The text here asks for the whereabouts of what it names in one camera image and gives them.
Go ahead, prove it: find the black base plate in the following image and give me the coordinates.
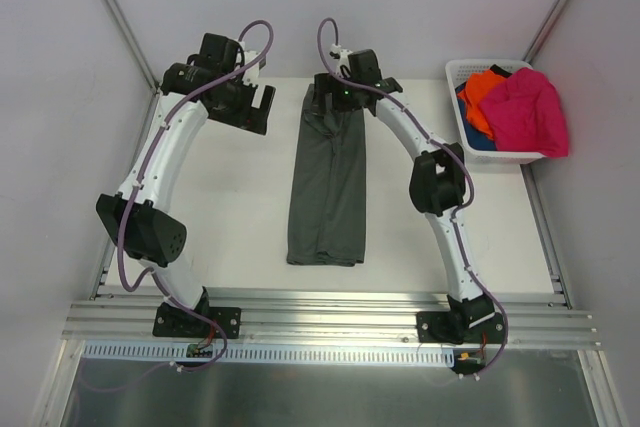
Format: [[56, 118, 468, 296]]
[[415, 311, 506, 345], [152, 303, 242, 339]]

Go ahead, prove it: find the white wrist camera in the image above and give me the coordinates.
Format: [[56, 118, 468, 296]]
[[329, 44, 352, 79], [236, 41, 266, 87]]

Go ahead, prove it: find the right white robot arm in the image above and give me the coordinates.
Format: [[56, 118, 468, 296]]
[[315, 44, 499, 345]]

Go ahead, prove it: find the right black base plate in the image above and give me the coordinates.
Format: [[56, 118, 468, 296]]
[[415, 311, 506, 345]]

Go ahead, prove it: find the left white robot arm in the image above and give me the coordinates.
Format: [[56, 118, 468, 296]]
[[96, 33, 275, 335]]

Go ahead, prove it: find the right aluminium corner post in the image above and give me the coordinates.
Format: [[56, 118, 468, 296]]
[[522, 0, 604, 64]]

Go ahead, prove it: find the left aluminium corner post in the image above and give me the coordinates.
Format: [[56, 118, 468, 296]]
[[101, 0, 159, 91]]

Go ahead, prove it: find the aluminium corner post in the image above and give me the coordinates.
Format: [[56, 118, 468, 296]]
[[101, 0, 159, 91], [522, 0, 604, 64]]

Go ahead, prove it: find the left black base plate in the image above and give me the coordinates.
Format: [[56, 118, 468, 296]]
[[152, 303, 242, 339]]

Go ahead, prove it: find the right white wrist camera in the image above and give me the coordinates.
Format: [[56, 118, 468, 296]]
[[329, 44, 352, 79]]

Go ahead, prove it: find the white slotted cable duct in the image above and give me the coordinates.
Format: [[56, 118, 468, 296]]
[[83, 340, 454, 368]]

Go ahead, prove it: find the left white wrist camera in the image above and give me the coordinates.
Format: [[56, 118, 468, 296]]
[[236, 41, 266, 87]]

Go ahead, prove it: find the pink t shirt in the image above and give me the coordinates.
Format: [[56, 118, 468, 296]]
[[480, 67, 570, 158]]

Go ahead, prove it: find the grey t shirt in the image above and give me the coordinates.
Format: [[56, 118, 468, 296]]
[[286, 85, 367, 267]]

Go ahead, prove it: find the orange t shirt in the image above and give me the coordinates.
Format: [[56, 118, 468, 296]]
[[458, 69, 506, 140]]

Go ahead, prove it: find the aluminium mounting rail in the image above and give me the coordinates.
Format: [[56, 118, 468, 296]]
[[62, 286, 604, 350]]

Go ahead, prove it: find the white plastic laundry basket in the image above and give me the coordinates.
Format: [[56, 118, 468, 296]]
[[445, 59, 544, 165]]

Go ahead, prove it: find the blue t shirt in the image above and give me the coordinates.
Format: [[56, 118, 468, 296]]
[[457, 98, 497, 151]]

